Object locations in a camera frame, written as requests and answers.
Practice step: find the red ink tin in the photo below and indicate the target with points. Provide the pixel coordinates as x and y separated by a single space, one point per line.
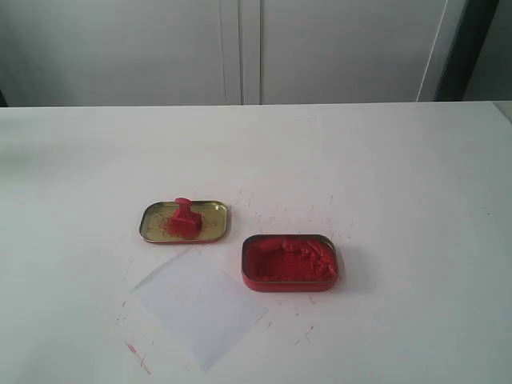
289 263

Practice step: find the red stamp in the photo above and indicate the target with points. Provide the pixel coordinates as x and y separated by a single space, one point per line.
184 222

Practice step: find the white paper sheet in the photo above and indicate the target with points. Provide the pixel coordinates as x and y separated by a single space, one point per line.
203 307

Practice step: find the gold tin lid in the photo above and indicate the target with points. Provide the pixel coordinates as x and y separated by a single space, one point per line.
156 224

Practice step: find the white cabinet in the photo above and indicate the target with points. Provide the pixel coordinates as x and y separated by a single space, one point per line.
142 53

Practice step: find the dark vertical post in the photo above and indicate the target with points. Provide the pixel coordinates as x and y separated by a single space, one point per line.
478 66

